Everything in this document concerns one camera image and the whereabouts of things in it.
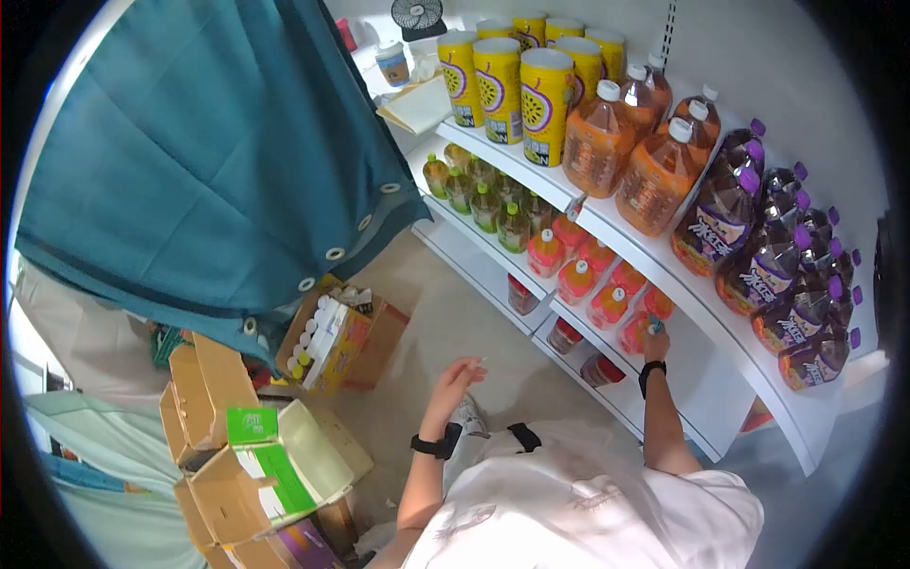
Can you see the person's right fingers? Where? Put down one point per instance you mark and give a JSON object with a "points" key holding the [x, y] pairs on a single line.
{"points": [[654, 332]]}

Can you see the orange drink bottle teal cap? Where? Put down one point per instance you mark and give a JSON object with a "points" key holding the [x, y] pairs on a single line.
{"points": [[631, 334]]}

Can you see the person's legs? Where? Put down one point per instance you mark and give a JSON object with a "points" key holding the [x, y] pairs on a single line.
{"points": [[467, 416]]}

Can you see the beige folded paper bag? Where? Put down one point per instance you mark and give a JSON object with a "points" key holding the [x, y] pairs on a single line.
{"points": [[418, 107]]}

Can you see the person's left fingers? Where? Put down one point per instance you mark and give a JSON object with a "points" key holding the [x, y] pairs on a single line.
{"points": [[469, 370]]}

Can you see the person's right hand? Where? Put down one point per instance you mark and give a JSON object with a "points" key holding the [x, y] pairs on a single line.
{"points": [[655, 346]]}

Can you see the open carton of white-capped bottles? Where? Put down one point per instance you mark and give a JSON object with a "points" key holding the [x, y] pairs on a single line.
{"points": [[334, 341]]}

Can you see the person's body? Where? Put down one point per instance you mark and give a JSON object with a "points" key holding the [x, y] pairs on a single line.
{"points": [[569, 512]]}

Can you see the small black desk fan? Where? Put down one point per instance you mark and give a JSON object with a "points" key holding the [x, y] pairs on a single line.
{"points": [[418, 18]]}

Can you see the paper cup with lid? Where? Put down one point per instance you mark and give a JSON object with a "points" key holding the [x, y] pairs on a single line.
{"points": [[392, 64]]}

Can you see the purple printed cardboard box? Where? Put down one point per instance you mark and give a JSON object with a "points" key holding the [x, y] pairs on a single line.
{"points": [[284, 551]]}

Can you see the black wrist band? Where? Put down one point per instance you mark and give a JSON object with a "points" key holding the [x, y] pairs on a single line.
{"points": [[650, 373], [436, 446]]}

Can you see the teal curtain with eyelets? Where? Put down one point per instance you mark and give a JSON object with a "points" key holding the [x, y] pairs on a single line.
{"points": [[213, 163]]}

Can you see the plain brown cardboard box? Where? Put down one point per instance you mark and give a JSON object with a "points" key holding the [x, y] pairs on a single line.
{"points": [[202, 398]]}

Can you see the full shop shelf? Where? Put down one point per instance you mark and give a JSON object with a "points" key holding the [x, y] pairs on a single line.
{"points": [[640, 213]]}

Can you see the person's left hand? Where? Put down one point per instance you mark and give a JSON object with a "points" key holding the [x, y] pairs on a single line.
{"points": [[449, 395]]}

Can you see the green and white open carton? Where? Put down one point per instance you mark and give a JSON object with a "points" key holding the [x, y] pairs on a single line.
{"points": [[277, 469]]}

